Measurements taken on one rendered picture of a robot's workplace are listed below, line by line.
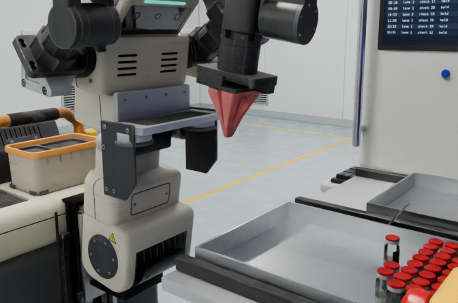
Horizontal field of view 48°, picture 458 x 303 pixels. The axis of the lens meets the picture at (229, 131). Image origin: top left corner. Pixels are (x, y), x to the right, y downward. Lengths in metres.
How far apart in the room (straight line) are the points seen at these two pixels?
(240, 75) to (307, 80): 6.25
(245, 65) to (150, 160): 0.57
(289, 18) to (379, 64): 0.96
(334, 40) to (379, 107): 5.15
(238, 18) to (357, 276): 0.40
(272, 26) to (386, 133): 0.99
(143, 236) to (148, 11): 0.49
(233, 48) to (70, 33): 0.32
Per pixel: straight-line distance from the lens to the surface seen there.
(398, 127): 1.59
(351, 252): 0.85
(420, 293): 0.46
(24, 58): 1.00
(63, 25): 0.92
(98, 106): 1.16
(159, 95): 1.14
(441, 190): 1.20
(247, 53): 0.70
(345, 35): 6.66
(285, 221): 0.95
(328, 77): 6.78
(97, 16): 0.92
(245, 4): 0.69
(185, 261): 0.76
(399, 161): 1.61
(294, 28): 0.65
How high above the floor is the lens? 1.23
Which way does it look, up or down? 11 degrees down
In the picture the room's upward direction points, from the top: straight up
